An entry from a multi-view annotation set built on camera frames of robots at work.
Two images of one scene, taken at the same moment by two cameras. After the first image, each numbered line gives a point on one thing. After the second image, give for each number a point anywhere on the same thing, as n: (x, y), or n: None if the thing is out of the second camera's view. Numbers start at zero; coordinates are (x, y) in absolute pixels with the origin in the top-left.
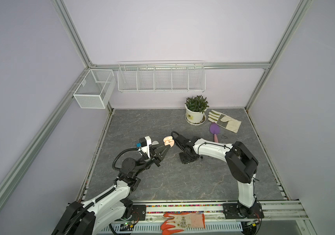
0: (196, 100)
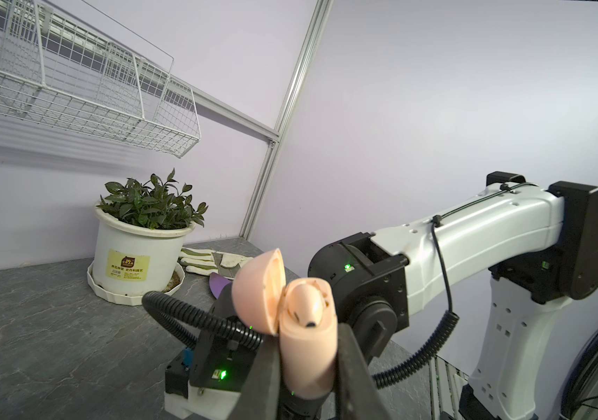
0: (140, 238)
